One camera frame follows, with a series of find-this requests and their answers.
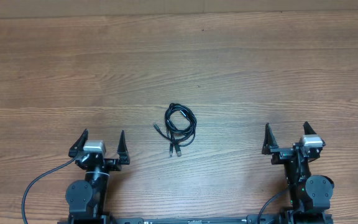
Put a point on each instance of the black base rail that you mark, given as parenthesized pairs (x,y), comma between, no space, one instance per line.
(250,219)

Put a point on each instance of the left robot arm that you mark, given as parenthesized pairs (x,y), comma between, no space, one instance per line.
(86,198)

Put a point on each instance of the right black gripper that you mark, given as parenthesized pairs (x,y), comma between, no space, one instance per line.
(282,154)

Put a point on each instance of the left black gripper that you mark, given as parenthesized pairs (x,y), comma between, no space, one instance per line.
(114,164)

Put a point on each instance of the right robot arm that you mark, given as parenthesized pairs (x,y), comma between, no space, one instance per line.
(309,194)

